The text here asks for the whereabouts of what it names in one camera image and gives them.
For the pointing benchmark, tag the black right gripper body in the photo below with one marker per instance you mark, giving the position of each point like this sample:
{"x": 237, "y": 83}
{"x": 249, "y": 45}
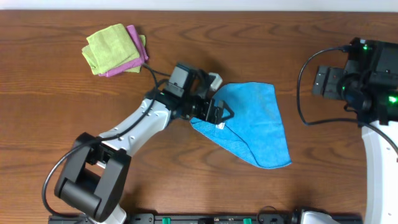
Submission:
{"x": 334, "y": 85}

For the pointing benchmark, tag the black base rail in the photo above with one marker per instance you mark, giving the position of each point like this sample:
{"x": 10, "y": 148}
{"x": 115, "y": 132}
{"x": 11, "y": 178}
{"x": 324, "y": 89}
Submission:
{"x": 148, "y": 218}

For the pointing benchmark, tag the green folded cloth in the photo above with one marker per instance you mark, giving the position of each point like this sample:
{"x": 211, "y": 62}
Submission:
{"x": 108, "y": 48}

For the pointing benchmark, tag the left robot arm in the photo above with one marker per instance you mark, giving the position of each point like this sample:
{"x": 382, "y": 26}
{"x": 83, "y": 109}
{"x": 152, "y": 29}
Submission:
{"x": 94, "y": 175}

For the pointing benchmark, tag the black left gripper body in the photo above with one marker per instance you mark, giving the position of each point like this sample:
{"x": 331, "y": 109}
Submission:
{"x": 193, "y": 106}

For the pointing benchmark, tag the pink folded cloth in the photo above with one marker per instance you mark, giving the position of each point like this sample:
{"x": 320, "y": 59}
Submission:
{"x": 133, "y": 63}

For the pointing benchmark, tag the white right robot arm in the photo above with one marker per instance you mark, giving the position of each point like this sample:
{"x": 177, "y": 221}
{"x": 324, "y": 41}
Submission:
{"x": 380, "y": 141}

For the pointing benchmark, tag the blue microfiber cloth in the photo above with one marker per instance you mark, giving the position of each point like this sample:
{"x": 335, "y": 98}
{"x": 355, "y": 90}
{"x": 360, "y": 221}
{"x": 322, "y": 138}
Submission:
{"x": 256, "y": 132}

